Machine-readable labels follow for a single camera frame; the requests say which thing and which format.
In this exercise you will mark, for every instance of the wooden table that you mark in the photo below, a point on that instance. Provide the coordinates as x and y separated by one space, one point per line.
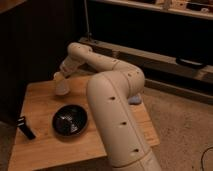
50 149

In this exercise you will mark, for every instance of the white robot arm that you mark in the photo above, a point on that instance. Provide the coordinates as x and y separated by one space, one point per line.
107 93

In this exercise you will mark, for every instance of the black round bowl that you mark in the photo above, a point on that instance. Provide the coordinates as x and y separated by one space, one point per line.
70 120

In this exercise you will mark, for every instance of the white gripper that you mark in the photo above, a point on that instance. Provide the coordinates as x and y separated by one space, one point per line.
67 68

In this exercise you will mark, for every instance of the black handle on shelf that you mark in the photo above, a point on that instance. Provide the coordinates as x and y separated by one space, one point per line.
190 64

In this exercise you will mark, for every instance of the white ceramic cup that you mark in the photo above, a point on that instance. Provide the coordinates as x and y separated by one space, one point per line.
61 84

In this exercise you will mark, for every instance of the metal pole stand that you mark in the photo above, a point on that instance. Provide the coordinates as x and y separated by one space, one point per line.
88 31

